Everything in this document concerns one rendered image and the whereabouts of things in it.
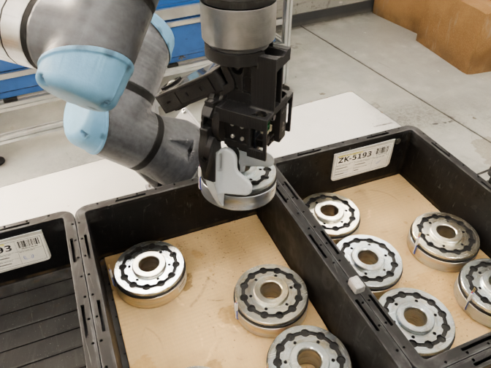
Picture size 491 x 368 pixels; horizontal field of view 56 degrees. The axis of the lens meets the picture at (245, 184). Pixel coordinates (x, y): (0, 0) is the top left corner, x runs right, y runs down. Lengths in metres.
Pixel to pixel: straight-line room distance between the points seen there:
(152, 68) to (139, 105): 0.07
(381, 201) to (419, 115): 2.01
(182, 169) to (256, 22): 0.47
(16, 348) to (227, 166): 0.37
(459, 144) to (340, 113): 1.40
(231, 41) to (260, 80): 0.05
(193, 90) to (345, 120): 0.84
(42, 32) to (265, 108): 0.22
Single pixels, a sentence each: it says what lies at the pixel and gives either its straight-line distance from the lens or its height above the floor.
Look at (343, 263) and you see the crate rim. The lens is 0.61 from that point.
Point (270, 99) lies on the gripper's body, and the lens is 0.48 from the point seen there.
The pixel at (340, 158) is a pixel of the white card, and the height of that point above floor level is 0.91.
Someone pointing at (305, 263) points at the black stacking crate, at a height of 0.88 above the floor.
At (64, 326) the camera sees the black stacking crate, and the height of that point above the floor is 0.83.
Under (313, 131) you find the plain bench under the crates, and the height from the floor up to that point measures 0.70.
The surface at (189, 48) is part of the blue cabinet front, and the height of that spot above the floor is 0.38.
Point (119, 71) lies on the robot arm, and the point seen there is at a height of 1.20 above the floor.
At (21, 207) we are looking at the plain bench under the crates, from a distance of 1.12.
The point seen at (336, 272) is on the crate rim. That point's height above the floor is 0.93.
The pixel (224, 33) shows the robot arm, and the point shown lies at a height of 1.22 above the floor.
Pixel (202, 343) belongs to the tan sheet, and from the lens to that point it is 0.65.
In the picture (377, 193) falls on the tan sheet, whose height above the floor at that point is 0.83.
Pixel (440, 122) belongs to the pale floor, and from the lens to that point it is 2.83.
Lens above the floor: 1.38
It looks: 40 degrees down
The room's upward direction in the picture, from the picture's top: straight up
